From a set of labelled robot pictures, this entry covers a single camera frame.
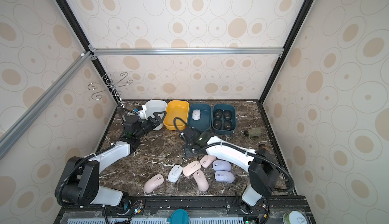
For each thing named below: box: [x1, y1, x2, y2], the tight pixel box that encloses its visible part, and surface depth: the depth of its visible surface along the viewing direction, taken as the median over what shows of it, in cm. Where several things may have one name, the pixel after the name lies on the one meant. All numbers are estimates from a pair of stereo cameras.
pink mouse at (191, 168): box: [182, 160, 202, 177], surface depth 87 cm
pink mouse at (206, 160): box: [200, 154, 217, 168], surface depth 87 cm
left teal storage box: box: [187, 102, 212, 131], surface depth 111 cm
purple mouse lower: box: [214, 170, 236, 184], surface depth 83 cm
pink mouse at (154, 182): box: [143, 173, 165, 194], surface depth 81 cm
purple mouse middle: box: [212, 160, 232, 172], surface depth 87 cm
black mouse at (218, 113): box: [213, 108, 224, 119], surface depth 111 cm
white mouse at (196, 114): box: [191, 109, 201, 121], surface depth 111 cm
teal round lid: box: [170, 208, 190, 224], surface depth 66 cm
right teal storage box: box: [211, 103, 237, 135], surface depth 108 cm
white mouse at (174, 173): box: [167, 164, 183, 183], surface depth 84 cm
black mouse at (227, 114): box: [223, 109, 232, 121], surface depth 111 cm
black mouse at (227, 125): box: [222, 120, 233, 131], surface depth 105 cm
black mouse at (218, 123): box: [213, 118, 223, 130], surface depth 105 cm
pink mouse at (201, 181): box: [192, 170, 210, 192], surface depth 81 cm
